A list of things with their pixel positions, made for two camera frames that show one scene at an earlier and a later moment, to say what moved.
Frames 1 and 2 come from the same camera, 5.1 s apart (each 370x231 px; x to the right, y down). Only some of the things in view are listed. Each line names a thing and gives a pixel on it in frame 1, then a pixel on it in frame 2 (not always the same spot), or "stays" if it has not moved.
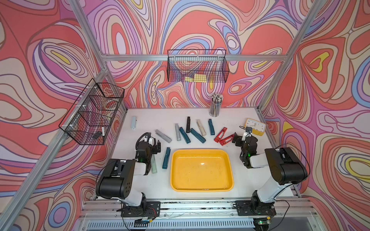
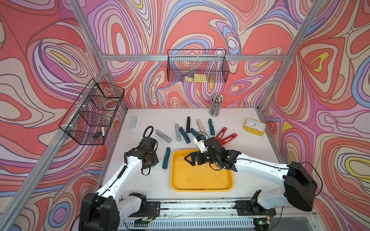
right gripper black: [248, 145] -> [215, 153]
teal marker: [166, 158] stays
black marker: [188, 124] stays
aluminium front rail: [292, 215] stays
